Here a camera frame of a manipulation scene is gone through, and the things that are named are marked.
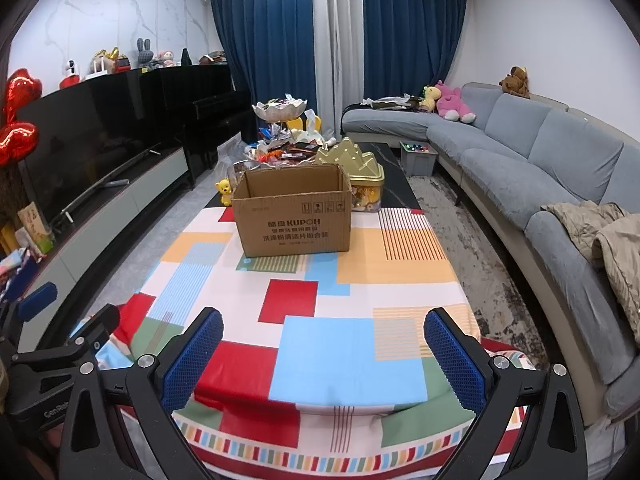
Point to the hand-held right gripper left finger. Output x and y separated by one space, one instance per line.
192 360

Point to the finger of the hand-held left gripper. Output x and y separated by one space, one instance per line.
37 300
95 332

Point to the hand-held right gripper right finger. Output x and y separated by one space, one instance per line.
455 360

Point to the brown cardboard box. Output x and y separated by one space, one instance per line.
295 225

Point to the tan gift box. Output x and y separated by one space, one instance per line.
35 220

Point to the grey patterned rug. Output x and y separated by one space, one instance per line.
480 260

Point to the colourful patchwork tablecloth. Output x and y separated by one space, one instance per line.
330 350

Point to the grey remote control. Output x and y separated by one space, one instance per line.
116 182

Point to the yellow bear toy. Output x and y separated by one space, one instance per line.
225 191

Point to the black curved television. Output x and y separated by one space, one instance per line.
90 130

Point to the grey corner sofa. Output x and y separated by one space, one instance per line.
500 180

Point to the red heart balloon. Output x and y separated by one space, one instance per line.
17 115

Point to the beige blanket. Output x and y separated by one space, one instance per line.
600 235

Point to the grey storage bin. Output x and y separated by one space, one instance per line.
420 157

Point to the clear plastic bag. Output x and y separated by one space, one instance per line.
227 152

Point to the gold mountain-shaped lidded box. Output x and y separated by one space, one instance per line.
360 165

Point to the pile of mixed snack packets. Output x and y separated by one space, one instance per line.
285 152

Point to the white router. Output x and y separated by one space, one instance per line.
100 67

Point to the red box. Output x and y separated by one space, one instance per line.
122 65

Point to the white plush tissue holder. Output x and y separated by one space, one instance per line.
306 134

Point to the gold ornament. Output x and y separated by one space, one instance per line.
112 54

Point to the yellow child chair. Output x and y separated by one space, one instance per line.
297 125

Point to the pink plush toy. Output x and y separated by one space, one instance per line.
452 102

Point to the white two-tier bowl stand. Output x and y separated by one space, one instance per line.
279 111

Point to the yellow green plush toy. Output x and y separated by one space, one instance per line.
429 97

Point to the black upright piano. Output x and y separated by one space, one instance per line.
200 85

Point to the small heap of snack packets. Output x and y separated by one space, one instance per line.
280 102

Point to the grey rabbit plush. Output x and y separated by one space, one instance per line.
145 50

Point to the pink doll plush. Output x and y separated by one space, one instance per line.
165 57

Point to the black metronome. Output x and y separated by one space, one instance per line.
186 57

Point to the brown plush toy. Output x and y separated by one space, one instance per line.
517 80

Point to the brown bag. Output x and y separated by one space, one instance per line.
212 57

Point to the blue curtain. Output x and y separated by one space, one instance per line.
410 35
270 35

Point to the white sheer curtain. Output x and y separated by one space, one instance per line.
340 35

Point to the white camera on red base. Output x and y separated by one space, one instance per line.
70 72

